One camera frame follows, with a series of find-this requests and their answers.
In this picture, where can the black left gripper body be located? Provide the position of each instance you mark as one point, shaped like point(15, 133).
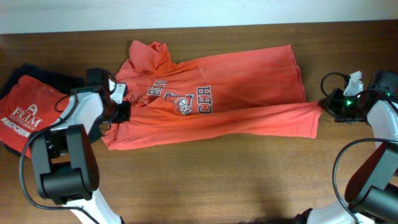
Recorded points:
point(118, 112)

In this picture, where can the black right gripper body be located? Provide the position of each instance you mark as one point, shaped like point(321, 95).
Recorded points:
point(341, 108)

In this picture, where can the orange McKinney Boyd soccer t-shirt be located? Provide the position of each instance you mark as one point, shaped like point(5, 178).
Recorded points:
point(251, 92)

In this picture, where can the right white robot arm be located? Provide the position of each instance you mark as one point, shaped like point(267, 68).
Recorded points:
point(369, 197)

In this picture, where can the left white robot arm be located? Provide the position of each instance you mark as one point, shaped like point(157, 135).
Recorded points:
point(64, 164)

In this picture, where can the folded dark navy garment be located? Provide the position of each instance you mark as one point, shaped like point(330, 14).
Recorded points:
point(60, 82)

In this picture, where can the folded red Fram t-shirt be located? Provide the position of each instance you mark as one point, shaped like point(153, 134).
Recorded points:
point(29, 107)

